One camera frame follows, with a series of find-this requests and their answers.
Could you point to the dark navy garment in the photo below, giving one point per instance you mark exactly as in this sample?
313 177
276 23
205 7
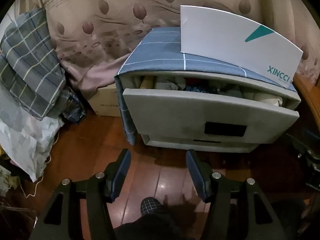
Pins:
200 89

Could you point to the dark blue patterned bag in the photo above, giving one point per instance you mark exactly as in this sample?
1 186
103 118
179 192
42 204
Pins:
73 110

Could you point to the white crumpled sheet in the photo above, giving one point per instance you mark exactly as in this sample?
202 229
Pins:
20 140

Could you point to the white grey crumpled garment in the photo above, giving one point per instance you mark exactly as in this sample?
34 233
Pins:
167 85

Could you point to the red garment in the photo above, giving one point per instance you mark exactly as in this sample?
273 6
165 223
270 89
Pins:
192 82

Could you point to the beige leaf print curtain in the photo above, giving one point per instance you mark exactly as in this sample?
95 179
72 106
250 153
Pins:
112 5

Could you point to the blue checked cover cloth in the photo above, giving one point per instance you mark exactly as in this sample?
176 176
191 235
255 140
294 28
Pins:
160 52

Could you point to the grey plastic drawer cabinet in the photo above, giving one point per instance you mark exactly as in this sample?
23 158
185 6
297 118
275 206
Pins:
170 147

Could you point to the clothes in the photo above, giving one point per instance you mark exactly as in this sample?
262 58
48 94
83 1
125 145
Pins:
175 115

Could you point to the brown wooden furniture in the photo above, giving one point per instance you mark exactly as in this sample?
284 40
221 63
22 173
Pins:
307 92

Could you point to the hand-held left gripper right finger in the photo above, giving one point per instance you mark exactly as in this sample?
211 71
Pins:
197 177

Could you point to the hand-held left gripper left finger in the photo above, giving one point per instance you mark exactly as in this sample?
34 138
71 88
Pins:
122 172

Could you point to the brown cardboard box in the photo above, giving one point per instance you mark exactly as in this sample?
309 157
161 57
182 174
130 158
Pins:
105 102

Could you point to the right hand-held gripper finger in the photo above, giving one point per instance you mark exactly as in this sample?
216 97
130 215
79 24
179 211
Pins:
308 155

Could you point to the pale white folded garments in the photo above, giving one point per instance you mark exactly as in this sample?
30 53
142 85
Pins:
260 96

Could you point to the white cardboard box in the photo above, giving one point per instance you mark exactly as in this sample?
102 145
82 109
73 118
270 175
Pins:
225 35

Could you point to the grey plaid quilt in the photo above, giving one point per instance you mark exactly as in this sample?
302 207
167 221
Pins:
30 62

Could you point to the plaid slipper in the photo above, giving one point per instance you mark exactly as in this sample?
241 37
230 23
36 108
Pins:
151 205

